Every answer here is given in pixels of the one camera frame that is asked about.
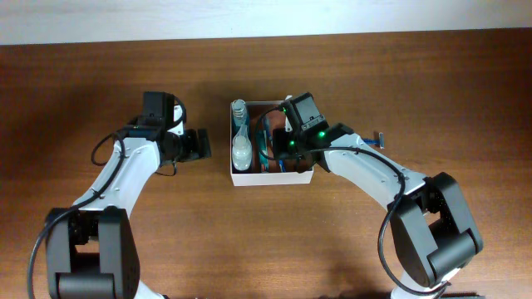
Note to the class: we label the white cardboard box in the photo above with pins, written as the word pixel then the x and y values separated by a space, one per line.
pixel 297 173

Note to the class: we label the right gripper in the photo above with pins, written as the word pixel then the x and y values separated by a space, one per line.
pixel 279 145

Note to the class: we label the clear hand soap pump bottle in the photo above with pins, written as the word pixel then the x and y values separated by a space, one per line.
pixel 242 151

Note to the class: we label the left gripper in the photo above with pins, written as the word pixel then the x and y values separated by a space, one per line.
pixel 194 150

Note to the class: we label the teal mouthwash bottle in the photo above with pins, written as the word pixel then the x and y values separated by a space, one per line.
pixel 240 117

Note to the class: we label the red green toothpaste tube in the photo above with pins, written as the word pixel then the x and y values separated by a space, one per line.
pixel 263 138

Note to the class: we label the blue white toothbrush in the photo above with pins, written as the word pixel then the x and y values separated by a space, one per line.
pixel 282 166

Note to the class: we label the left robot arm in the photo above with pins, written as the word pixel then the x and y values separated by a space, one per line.
pixel 90 248

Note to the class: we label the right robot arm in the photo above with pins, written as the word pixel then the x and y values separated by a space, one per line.
pixel 428 233

